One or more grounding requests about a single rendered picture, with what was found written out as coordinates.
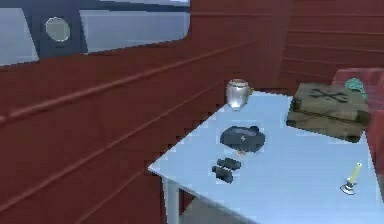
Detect black binoculars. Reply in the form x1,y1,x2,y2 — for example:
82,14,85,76
211,157,242,185

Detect silver vase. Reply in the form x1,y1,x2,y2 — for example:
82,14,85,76
225,78,251,111

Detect white table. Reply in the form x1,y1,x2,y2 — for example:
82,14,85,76
147,90,384,224

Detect olive wooden box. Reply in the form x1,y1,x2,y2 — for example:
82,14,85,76
285,82,372,144

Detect teal round cushion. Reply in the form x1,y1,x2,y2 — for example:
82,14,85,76
344,77,368,102

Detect yellow candle in silver holder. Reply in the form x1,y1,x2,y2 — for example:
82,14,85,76
339,162,363,196

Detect red armchair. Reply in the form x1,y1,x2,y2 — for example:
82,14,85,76
331,67,384,188

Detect window with dark frame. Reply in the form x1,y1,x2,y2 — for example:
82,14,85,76
0,0,191,67

